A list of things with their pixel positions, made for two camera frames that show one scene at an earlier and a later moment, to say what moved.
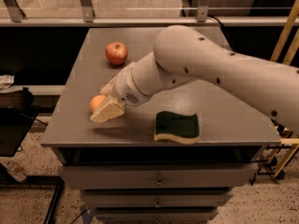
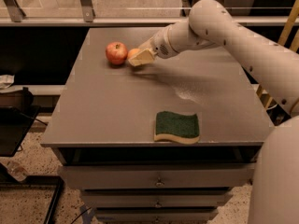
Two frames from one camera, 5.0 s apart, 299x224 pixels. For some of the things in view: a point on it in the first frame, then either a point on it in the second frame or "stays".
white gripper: x=125 y=87 → x=161 y=46
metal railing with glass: x=147 y=6 stays
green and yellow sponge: x=183 y=128 stays
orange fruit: x=95 y=102 → x=133 y=51
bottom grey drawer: x=155 y=215 stays
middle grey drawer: x=158 y=198 stays
